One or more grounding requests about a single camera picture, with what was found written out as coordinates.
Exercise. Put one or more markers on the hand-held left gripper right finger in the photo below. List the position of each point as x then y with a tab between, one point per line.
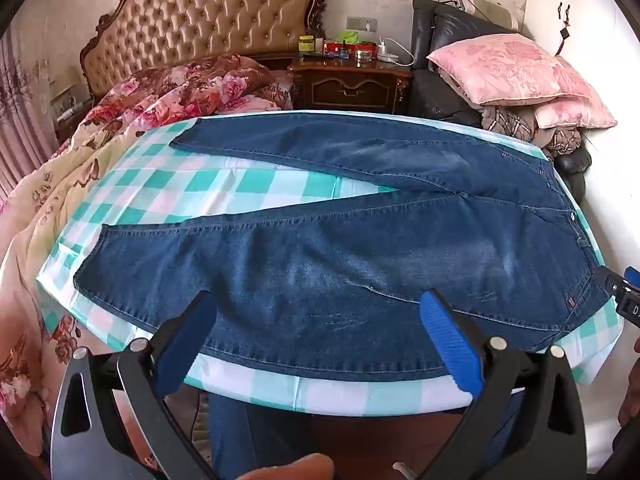
450	345

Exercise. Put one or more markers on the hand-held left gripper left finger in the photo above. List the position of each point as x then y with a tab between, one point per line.
186	342

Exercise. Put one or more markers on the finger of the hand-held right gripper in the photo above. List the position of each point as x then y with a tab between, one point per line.
607	282

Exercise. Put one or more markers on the blue denim pants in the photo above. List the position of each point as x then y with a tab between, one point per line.
350	270

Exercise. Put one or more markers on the person's right hand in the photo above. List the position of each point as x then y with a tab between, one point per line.
631	410

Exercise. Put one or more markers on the person's left hand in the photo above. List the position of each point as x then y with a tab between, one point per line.
290	470

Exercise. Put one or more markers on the green white checkered cloth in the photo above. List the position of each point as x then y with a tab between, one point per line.
165	185

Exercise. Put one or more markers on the small pink pillow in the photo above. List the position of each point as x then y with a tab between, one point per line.
575	112

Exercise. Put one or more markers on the brown patterned folded blanket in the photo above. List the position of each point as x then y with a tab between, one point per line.
510	122

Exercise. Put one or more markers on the large pink pillow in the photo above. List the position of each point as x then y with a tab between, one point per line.
515	67

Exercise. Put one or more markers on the dark wooden nightstand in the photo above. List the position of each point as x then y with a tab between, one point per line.
350	90
70	120

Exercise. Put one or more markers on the red floral pillow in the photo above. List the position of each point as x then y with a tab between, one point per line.
165	90

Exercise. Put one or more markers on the black leather armchair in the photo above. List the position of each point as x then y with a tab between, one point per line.
430	90

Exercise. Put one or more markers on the pink curtain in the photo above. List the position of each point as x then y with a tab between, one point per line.
20	125

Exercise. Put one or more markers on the beige seat cushion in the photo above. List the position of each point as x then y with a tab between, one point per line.
492	10

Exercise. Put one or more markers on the white power strip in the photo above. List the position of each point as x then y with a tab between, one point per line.
390	55

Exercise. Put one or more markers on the round metal tin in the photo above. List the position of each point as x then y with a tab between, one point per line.
365	56

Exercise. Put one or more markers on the red box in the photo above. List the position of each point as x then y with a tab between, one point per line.
345	48

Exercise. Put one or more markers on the yellow jar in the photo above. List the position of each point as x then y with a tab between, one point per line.
306	44

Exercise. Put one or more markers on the green plastic bag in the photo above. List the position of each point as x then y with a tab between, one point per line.
352	36

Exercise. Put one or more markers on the tufted tan bed headboard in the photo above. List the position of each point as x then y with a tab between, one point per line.
200	15

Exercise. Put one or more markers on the white wall socket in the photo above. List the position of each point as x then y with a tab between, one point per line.
361	24

